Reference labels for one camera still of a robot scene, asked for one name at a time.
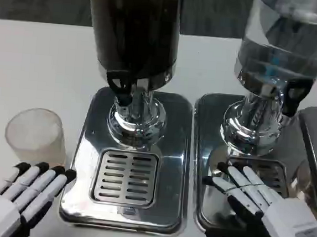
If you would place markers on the drip grid of water dispenser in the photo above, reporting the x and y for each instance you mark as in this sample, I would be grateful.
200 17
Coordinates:
274 173

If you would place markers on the steel base of water dispenser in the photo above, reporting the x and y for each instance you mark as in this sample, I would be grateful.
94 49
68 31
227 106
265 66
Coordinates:
211 123

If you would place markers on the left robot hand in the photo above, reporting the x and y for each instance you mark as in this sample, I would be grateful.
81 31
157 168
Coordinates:
15 197

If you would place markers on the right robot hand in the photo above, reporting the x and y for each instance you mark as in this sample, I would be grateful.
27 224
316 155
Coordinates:
280 218

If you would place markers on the black tap of water dispenser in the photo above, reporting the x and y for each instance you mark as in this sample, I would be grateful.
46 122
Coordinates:
295 94

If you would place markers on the black tap of dark dispenser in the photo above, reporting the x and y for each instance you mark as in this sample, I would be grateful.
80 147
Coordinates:
118 83

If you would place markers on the steel base at picture edge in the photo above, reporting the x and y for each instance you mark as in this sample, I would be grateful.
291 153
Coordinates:
316 143

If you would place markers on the clear ribbed glass cup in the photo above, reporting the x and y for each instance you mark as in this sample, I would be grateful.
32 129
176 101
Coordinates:
36 138

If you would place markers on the steel base of dark dispenser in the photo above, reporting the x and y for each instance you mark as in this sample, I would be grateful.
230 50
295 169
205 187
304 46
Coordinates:
169 186

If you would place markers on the dark drink dispenser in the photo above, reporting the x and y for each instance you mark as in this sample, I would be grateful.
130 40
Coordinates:
133 30

